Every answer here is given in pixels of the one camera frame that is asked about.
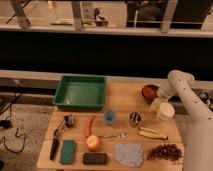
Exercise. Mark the dark red bowl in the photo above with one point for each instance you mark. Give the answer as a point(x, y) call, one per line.
point(149, 92)

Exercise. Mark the orange carrot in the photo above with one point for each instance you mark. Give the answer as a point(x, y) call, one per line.
point(88, 126)

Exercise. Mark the blue grey cloth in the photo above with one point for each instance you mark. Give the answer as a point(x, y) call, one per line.
point(130, 155)

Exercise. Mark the banana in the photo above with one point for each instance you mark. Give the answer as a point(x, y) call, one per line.
point(150, 133)

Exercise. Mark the small metal can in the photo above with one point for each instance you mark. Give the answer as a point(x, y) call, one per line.
point(134, 118)

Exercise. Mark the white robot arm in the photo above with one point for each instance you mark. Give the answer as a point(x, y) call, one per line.
point(198, 154)

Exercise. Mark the white paper bowl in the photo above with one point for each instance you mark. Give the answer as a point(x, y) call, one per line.
point(165, 111)

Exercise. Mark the orange apple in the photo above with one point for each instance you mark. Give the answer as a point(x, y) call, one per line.
point(93, 143)

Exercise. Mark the green sponge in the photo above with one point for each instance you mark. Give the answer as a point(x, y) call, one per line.
point(67, 152)

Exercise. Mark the small black binder clip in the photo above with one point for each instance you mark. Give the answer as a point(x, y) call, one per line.
point(69, 121)

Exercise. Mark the person in background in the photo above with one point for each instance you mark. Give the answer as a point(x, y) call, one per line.
point(145, 13)

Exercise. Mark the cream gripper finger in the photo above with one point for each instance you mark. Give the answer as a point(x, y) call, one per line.
point(156, 103)

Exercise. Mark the blue plastic cup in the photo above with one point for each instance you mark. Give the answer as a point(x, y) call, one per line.
point(109, 117)

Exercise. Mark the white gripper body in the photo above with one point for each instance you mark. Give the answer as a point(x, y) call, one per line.
point(166, 90)

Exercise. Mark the bunch of dark grapes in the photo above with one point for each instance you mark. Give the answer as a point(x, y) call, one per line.
point(165, 151)

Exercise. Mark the black handled knife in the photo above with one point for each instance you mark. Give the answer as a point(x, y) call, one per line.
point(54, 148)

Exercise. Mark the green plastic tray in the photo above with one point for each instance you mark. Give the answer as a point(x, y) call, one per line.
point(80, 92)

